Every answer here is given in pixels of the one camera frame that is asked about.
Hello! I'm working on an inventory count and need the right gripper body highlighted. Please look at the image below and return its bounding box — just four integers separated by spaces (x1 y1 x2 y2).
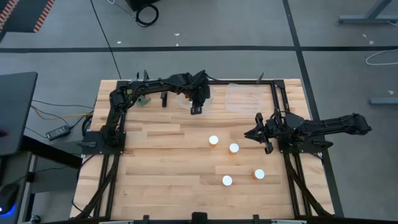
255 111 280 154

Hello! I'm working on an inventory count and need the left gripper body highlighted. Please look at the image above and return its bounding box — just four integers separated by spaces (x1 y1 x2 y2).
183 70 211 115

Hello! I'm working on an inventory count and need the clear plastic bin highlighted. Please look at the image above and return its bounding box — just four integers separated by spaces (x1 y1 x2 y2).
176 81 216 115
224 82 265 117

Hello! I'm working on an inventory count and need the green artificial plant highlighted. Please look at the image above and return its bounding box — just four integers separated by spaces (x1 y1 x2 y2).
136 95 152 107

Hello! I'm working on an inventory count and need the black box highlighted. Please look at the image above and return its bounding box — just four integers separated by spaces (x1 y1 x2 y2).
126 0 161 12

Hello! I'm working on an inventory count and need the grey desk foot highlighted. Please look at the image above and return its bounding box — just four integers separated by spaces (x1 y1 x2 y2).
369 97 398 105

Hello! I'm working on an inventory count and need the black power adapter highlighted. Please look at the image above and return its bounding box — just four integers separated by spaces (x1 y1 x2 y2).
45 124 71 141

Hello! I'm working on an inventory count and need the grey desk leg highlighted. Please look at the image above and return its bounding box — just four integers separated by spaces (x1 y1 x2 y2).
338 0 398 25

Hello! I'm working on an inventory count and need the black desk crossbeam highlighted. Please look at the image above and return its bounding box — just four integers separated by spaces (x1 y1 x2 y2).
20 135 83 169

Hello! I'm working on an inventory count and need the black desk top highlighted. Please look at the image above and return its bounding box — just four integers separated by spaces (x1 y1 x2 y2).
0 72 39 157

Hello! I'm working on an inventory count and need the black mat striped edge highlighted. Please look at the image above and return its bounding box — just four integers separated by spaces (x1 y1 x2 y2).
0 0 56 34

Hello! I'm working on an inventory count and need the black computer mouse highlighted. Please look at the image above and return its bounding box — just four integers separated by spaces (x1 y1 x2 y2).
0 182 20 216

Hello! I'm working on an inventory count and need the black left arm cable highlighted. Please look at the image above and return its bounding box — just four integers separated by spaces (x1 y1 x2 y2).
198 70 220 83

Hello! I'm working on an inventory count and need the black metal table frame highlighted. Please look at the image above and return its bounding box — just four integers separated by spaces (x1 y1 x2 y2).
72 78 336 224

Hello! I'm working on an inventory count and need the coiled black cable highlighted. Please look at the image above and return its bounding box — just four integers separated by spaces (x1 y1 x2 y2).
135 4 160 28

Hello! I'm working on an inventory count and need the black table-level camera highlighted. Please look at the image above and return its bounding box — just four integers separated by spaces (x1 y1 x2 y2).
191 212 208 224

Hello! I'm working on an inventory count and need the thin black floor cable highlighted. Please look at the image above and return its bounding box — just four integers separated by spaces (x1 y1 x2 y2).
89 0 123 80

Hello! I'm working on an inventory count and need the white floor cable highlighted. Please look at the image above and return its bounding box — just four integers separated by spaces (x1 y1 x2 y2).
365 49 398 66

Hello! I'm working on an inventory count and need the yellow floor cable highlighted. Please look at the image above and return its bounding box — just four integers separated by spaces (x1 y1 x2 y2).
30 105 95 121

